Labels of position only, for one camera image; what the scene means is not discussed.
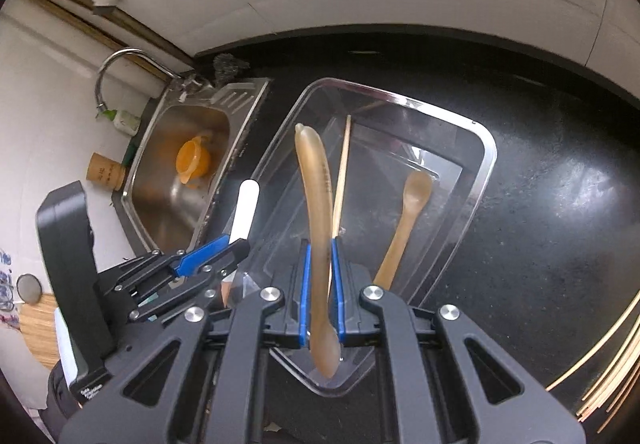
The brown paper cup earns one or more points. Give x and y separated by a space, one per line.
102 169

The clear plastic container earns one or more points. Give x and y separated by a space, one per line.
450 137

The chrome faucet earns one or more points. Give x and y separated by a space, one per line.
125 53

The orange plastic cup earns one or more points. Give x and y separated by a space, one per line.
192 159

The green sponge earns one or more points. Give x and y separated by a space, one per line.
131 152

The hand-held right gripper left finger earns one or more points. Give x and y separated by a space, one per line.
305 294

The stainless steel sink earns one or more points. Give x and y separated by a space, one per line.
165 204

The steel wool scrubber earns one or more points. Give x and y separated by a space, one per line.
227 67

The round grey disc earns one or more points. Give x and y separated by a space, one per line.
28 287

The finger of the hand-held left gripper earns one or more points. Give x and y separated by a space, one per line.
200 258
185 291

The white dish soap bottle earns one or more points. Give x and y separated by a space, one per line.
127 120

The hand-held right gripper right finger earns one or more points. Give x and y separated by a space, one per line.
339 294

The large brown spoon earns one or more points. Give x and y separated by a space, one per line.
315 184

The wooden cutting board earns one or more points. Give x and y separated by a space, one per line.
40 329

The small brown spoon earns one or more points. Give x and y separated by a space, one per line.
417 189

